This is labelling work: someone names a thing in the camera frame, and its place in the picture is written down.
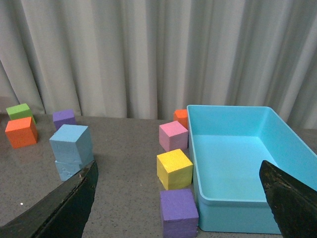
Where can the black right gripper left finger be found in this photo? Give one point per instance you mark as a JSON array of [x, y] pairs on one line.
[[63, 213]]

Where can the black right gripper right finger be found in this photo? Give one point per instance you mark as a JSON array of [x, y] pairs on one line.
[[293, 204]]

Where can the dented light blue foam cube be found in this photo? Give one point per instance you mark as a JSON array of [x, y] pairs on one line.
[[67, 170]]

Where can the light blue plastic bin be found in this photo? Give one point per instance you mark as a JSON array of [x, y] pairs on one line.
[[227, 145]]

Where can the green foam cube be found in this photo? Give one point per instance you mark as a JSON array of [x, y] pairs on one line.
[[20, 111]]

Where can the purple foam cube near bin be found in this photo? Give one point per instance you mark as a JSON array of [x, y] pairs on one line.
[[178, 213]]

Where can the yellow foam cube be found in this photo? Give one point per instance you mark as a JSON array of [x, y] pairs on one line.
[[174, 169]]

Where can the pink foam cube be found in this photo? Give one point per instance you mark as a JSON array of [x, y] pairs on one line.
[[173, 136]]

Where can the orange foam cube by bin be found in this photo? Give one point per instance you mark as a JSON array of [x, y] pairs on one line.
[[182, 117]]

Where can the white curtain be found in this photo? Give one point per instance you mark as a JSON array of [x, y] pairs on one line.
[[144, 59]]

